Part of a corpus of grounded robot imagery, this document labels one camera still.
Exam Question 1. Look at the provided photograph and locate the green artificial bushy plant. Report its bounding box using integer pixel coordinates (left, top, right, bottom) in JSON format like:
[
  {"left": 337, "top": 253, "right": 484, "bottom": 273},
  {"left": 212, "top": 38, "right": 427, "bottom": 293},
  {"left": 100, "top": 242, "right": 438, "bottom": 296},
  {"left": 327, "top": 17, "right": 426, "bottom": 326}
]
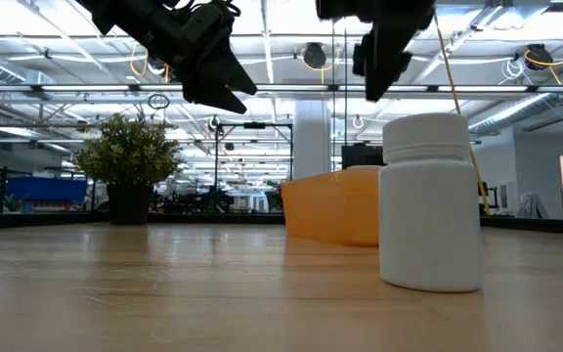
[{"left": 73, "top": 112, "right": 185, "bottom": 187}]

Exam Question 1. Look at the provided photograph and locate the blue storage bin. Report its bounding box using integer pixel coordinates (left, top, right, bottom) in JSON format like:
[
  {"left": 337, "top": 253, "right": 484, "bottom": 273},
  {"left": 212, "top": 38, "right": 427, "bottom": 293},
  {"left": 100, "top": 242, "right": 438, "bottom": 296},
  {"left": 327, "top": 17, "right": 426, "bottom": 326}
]
[{"left": 6, "top": 176, "right": 89, "bottom": 202}]

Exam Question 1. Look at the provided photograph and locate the large black monitor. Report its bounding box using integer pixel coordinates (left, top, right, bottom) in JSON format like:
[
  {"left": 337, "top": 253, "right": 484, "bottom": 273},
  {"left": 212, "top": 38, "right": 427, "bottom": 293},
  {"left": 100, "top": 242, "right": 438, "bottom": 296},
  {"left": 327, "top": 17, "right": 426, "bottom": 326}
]
[{"left": 341, "top": 144, "right": 385, "bottom": 170}]

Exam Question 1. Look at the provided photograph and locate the black metal frame rig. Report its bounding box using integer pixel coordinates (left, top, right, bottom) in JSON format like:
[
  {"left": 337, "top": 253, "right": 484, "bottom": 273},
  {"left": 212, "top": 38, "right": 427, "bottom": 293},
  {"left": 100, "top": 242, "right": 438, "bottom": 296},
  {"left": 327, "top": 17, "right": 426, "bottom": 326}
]
[{"left": 214, "top": 122, "right": 294, "bottom": 195}]

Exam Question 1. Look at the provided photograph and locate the black hanging cable loop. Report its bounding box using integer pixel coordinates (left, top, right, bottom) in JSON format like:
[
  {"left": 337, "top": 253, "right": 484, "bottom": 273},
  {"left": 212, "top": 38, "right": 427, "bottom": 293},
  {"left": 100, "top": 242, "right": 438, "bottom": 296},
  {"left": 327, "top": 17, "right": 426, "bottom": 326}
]
[{"left": 147, "top": 93, "right": 171, "bottom": 111}]

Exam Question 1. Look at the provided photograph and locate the small black monitor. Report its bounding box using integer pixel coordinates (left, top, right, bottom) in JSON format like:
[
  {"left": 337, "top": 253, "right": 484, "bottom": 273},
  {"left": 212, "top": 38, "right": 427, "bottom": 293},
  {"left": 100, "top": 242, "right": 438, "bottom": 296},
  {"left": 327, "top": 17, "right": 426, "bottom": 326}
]
[{"left": 482, "top": 181, "right": 500, "bottom": 212}]

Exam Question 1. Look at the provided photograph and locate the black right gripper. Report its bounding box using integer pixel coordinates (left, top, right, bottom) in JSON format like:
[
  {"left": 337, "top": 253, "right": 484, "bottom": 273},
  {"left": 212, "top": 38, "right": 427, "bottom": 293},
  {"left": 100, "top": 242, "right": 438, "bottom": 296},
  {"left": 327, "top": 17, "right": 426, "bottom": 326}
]
[{"left": 351, "top": 0, "right": 438, "bottom": 104}]

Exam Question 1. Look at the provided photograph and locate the orange translucent plastic basket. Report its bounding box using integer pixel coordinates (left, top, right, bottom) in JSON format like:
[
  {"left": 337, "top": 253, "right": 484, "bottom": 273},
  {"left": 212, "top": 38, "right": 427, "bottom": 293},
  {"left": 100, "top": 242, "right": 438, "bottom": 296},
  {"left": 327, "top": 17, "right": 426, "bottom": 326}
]
[{"left": 281, "top": 164, "right": 384, "bottom": 247}]

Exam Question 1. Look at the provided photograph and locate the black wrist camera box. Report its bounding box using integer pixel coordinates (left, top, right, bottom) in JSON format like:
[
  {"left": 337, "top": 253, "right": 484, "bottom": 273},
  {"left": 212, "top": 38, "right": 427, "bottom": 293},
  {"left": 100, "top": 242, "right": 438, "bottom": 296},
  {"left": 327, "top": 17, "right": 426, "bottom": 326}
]
[{"left": 180, "top": 3, "right": 225, "bottom": 43}]

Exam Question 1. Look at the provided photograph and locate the white draped cloth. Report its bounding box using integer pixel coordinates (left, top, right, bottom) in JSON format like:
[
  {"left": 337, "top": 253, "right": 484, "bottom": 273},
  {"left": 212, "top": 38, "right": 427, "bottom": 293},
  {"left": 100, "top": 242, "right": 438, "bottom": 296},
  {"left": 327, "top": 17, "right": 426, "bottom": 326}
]
[{"left": 515, "top": 192, "right": 549, "bottom": 219}]

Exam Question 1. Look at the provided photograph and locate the black plant pot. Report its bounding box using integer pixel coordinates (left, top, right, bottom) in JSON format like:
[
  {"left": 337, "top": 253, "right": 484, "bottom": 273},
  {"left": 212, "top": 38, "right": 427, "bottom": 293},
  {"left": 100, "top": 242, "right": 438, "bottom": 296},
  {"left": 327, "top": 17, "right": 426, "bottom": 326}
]
[{"left": 106, "top": 183, "right": 154, "bottom": 226}]

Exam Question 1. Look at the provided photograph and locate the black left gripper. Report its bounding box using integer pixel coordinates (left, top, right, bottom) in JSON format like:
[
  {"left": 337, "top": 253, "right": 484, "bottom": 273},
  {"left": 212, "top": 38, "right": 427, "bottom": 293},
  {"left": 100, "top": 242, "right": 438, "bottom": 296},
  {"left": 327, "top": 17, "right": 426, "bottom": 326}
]
[{"left": 109, "top": 0, "right": 259, "bottom": 115}]

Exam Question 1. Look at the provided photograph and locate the black table edge rail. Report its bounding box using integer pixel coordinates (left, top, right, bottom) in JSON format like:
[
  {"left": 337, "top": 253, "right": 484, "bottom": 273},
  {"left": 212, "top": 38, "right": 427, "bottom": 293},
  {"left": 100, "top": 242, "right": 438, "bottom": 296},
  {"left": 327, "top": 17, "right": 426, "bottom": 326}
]
[{"left": 0, "top": 210, "right": 563, "bottom": 237}]

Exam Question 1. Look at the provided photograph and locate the white building column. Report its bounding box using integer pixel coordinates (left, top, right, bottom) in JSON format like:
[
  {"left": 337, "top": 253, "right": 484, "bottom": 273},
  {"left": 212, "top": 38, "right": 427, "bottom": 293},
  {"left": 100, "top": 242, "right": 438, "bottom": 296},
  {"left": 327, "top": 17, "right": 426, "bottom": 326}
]
[{"left": 293, "top": 100, "right": 334, "bottom": 180}]

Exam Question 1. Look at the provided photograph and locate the yellow hanging cable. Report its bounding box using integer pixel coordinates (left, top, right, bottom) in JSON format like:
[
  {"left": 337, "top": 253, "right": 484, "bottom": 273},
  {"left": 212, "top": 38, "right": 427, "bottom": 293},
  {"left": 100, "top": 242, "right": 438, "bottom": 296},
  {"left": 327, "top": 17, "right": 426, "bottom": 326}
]
[{"left": 432, "top": 13, "right": 492, "bottom": 216}]

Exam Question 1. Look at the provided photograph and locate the white pill bottle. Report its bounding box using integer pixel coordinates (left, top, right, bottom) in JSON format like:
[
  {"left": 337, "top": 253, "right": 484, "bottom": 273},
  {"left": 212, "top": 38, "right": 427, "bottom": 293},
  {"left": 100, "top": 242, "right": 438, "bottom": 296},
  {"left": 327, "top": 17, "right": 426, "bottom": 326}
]
[{"left": 377, "top": 112, "right": 484, "bottom": 293}]

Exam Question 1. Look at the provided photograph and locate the black overhead light bar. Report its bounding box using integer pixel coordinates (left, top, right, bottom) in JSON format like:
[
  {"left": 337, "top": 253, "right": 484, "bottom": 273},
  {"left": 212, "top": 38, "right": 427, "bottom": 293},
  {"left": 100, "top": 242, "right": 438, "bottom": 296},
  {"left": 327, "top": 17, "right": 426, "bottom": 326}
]
[{"left": 0, "top": 83, "right": 563, "bottom": 95}]

